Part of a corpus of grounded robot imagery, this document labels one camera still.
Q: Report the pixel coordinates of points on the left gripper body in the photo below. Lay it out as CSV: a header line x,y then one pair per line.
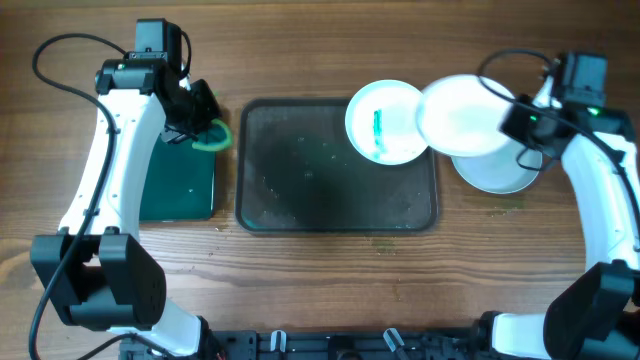
x,y
201,110

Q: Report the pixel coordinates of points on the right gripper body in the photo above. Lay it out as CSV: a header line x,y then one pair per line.
x,y
516,121

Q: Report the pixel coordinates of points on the green yellow sponge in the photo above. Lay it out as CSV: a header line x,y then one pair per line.
x,y
216,138

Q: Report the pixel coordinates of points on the white plate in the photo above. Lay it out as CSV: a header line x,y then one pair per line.
x,y
380,122
460,115
510,169

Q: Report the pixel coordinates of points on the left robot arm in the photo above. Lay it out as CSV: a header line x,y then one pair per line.
x,y
94,271

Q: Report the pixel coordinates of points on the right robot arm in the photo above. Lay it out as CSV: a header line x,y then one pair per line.
x,y
569,122

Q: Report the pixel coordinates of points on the dark green water tray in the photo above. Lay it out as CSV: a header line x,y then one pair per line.
x,y
179,184

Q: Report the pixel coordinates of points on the dark brown serving tray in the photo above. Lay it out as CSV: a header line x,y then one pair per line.
x,y
299,173

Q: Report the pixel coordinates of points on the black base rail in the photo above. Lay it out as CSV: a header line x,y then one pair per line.
x,y
251,345

